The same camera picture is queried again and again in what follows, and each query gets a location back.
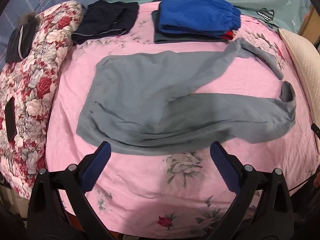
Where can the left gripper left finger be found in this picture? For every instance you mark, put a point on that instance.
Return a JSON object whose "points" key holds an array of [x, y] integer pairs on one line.
{"points": [[47, 218]]}

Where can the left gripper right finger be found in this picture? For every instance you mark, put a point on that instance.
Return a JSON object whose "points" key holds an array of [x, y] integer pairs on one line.
{"points": [[262, 206]]}

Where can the grey sweatpants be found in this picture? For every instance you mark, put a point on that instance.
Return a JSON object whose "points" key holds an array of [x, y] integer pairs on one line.
{"points": [[148, 104]]}

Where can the pink floral bed sheet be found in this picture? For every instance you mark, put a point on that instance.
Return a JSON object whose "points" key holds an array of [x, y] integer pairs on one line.
{"points": [[180, 195]]}

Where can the black phone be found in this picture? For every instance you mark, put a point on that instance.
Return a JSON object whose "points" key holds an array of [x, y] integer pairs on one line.
{"points": [[10, 119]]}

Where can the red floral quilt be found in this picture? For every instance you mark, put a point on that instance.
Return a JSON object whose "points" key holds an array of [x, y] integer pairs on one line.
{"points": [[33, 82]]}

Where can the cream quilted pillow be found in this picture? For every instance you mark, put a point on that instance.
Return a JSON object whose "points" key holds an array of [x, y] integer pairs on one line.
{"points": [[306, 60]]}

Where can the dark fur-trimmed jacket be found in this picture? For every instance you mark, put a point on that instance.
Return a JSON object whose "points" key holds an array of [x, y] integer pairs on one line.
{"points": [[21, 39]]}

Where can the red folded garment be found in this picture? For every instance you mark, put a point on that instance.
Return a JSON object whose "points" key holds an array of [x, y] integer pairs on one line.
{"points": [[228, 35]]}

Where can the wooden furniture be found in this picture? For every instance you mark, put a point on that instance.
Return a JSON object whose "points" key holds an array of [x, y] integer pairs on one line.
{"points": [[310, 26]]}

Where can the dark grey folded garment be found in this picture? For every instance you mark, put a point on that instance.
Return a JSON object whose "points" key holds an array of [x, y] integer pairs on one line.
{"points": [[162, 38]]}

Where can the navy folded pants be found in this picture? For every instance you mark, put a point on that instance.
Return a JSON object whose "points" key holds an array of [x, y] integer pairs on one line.
{"points": [[103, 19]]}

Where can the blue folded pants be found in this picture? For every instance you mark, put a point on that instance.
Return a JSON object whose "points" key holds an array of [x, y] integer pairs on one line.
{"points": [[206, 17]]}

